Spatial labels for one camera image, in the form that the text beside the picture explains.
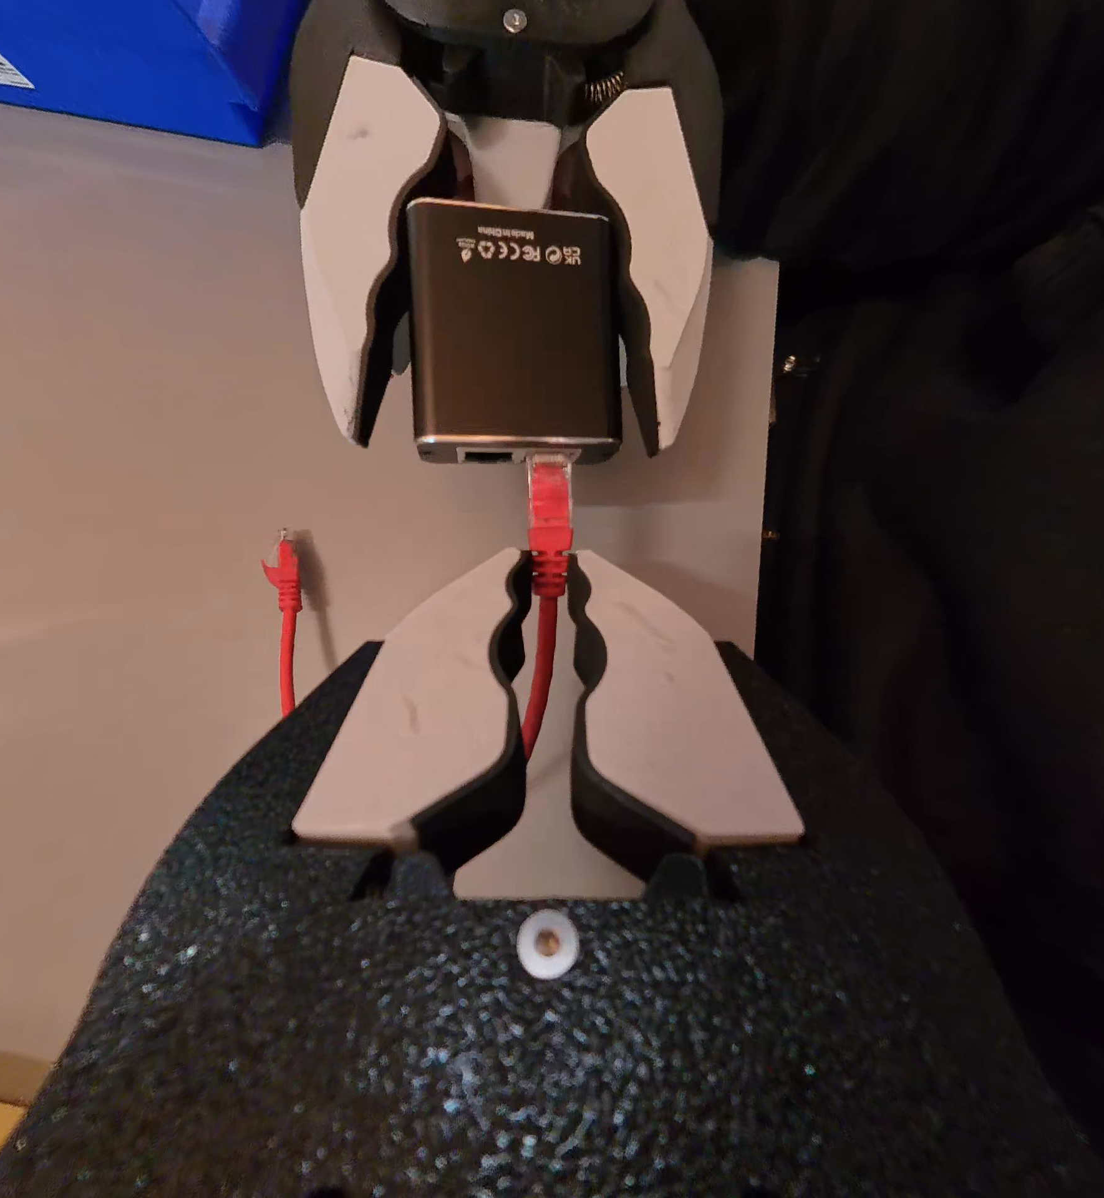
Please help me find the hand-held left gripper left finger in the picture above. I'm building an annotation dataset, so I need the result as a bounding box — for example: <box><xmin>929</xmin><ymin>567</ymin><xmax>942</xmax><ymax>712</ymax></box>
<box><xmin>289</xmin><ymin>547</ymin><xmax>530</xmax><ymax>874</ymax></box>

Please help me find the blue plastic bin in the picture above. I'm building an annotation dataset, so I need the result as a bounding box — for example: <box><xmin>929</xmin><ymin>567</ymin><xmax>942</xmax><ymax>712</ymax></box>
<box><xmin>0</xmin><ymin>0</ymin><xmax>315</xmax><ymax>151</ymax></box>

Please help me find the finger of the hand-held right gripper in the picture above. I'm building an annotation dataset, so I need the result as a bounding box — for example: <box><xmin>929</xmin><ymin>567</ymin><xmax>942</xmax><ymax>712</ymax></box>
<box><xmin>583</xmin><ymin>85</ymin><xmax>713</xmax><ymax>459</ymax></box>
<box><xmin>298</xmin><ymin>49</ymin><xmax>452</xmax><ymax>450</ymax></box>

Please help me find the black network adapter box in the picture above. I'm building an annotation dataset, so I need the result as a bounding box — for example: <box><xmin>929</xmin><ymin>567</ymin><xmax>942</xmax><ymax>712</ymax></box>
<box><xmin>403</xmin><ymin>197</ymin><xmax>628</xmax><ymax>466</ymax></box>

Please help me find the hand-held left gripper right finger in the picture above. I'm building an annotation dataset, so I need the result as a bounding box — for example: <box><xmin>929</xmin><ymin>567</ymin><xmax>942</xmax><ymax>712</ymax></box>
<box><xmin>570</xmin><ymin>547</ymin><xmax>807</xmax><ymax>888</ymax></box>

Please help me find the red ethernet cable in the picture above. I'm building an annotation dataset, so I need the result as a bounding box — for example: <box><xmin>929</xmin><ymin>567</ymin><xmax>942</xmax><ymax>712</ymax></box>
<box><xmin>262</xmin><ymin>450</ymin><xmax>582</xmax><ymax>763</ymax></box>

